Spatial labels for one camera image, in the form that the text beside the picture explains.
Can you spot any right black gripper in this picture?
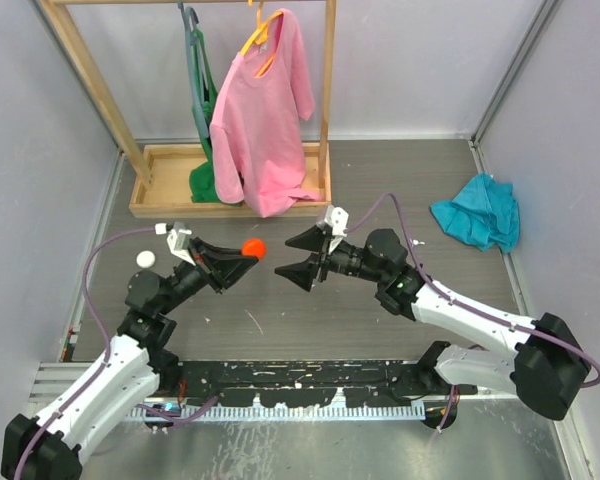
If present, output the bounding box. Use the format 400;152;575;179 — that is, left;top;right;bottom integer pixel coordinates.
275;223;387;291

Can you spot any teal cloth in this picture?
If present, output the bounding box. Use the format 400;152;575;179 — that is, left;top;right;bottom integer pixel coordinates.
430;173;520;253

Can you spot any wooden clothes rack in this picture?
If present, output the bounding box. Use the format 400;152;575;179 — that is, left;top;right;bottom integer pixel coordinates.
39;1;337;219

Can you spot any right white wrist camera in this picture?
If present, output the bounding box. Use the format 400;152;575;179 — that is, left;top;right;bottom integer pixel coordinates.
316;205;349;254

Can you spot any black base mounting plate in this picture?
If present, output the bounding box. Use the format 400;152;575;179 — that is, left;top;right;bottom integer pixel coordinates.
170;360;451;408

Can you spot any green garment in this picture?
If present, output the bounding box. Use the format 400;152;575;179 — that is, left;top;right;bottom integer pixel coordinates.
188;27;244;206

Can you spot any yellow hanger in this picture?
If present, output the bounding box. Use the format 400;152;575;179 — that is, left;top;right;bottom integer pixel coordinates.
240;0;282;78

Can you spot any white slotted cable duct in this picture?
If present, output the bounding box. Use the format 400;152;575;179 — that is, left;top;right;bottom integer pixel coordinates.
102;397;427;422

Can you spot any white earbud charging case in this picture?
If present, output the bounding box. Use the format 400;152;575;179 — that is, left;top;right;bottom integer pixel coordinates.
136;250;156;269

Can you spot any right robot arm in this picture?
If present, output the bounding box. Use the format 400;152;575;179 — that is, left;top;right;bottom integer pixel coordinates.
275;225;592;421

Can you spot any orange earbud charging case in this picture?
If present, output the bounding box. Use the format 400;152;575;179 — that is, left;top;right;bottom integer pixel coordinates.
241;238;267;260

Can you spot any pink t-shirt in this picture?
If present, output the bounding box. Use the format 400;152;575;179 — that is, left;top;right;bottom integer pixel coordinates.
210;8;321;218

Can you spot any grey-blue hanger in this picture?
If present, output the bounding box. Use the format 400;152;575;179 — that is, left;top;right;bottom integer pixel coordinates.
177;1;214;142

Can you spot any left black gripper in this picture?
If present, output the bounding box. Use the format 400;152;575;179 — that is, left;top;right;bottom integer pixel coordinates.
157;237;256;316

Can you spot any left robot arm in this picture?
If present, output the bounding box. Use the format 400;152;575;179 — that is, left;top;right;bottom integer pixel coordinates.
0;230;266;479

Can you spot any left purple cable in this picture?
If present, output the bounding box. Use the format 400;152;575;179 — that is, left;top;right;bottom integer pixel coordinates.
14;227;159;480

